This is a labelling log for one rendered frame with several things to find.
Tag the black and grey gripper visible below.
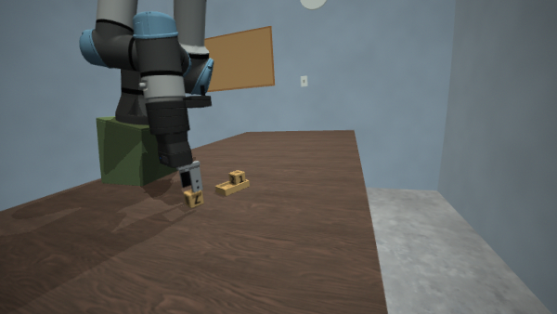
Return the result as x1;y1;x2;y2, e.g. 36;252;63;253
139;75;212;192

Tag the tan wooden cube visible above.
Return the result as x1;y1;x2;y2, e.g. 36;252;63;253
184;190;204;208
229;170;246;186

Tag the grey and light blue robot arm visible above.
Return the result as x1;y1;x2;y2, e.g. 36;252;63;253
79;0;214;125

